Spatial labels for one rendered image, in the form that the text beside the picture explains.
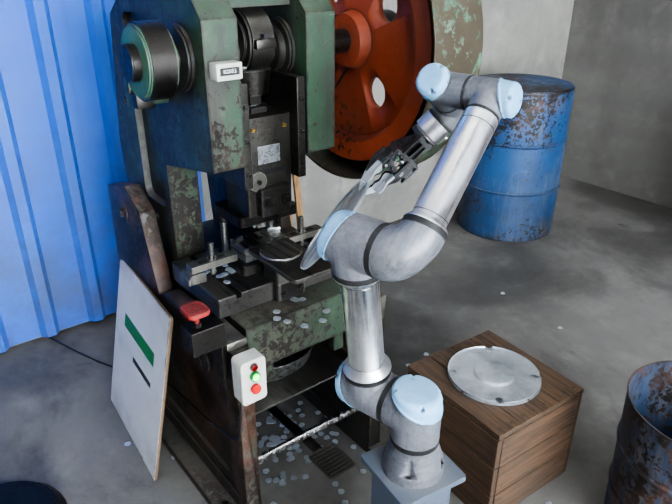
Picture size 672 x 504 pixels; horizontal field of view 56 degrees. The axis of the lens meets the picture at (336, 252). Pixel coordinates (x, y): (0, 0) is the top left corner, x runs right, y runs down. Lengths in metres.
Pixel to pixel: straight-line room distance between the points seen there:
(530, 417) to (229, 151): 1.14
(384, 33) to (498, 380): 1.10
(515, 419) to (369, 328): 0.70
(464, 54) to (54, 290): 2.05
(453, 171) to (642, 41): 3.55
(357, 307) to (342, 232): 0.18
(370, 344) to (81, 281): 1.86
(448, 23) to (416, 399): 0.91
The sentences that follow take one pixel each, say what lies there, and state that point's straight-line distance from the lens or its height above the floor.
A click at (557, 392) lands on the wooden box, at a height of 0.35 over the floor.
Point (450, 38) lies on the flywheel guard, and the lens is 1.67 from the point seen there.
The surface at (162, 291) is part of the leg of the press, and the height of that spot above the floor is 0.59.
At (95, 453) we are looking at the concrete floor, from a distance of 2.43.
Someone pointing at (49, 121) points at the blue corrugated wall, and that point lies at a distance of 2.78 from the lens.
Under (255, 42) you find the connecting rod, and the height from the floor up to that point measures 1.36.
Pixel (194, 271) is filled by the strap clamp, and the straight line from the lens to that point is 1.84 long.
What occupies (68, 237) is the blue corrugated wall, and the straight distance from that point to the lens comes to 2.94.
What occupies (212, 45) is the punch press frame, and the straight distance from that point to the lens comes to 1.58.
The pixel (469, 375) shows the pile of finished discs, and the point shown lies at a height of 0.36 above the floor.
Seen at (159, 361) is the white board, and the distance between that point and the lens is 2.06.
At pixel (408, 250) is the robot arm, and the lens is 1.20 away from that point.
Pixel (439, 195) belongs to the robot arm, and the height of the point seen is 1.15.
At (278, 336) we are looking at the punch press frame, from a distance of 1.81.
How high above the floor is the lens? 1.59
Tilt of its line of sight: 26 degrees down
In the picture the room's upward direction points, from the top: straight up
